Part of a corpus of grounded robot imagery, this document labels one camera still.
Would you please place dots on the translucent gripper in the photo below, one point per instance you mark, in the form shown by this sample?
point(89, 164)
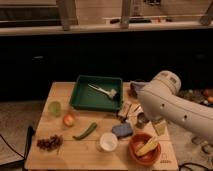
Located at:
point(159, 126)

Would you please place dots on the green pepper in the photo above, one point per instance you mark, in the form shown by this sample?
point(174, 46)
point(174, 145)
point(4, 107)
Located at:
point(87, 132)

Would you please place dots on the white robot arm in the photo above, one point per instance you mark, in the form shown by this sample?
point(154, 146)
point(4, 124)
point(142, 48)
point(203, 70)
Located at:
point(158, 99)

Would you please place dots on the metal cup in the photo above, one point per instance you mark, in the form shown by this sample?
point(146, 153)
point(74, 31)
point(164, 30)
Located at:
point(142, 120)

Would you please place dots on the white plastic cup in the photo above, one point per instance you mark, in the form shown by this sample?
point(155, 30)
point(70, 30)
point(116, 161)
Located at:
point(108, 142)

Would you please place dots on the green plastic cup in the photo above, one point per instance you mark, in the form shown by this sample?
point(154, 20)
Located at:
point(54, 108)

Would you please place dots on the yellow corn cob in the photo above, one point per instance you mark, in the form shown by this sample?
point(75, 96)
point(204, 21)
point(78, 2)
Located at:
point(143, 148)

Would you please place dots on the orange bowl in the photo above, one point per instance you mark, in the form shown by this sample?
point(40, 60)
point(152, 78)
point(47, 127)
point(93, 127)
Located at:
point(148, 159)

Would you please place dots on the small snack packet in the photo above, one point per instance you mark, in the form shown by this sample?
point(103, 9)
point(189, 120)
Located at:
point(127, 109)

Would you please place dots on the blue sponge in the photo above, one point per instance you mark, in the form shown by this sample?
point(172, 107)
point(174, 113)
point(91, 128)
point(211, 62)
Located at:
point(122, 130)

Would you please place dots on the green plastic tray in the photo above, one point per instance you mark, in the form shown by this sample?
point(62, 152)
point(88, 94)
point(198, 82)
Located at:
point(86, 98)

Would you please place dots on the orange peach fruit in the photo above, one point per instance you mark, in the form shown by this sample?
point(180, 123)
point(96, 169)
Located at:
point(68, 120)

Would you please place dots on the bunch of dark grapes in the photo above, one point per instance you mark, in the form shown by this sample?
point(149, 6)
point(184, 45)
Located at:
point(51, 143)

